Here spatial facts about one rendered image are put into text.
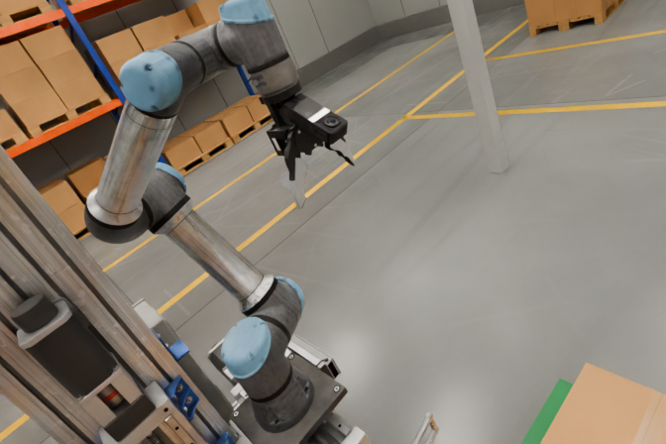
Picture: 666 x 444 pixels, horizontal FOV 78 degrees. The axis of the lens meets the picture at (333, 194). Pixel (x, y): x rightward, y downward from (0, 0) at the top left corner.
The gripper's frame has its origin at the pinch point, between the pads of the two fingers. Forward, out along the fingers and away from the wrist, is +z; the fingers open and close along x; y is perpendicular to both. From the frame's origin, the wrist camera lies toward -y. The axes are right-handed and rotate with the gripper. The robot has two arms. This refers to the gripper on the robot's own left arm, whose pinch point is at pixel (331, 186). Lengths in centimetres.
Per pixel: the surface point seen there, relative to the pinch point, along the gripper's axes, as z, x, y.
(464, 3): 14, -237, 113
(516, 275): 152, -129, 52
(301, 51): 77, -614, 808
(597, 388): 98, -42, -22
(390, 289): 152, -88, 119
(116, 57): -63, -172, 679
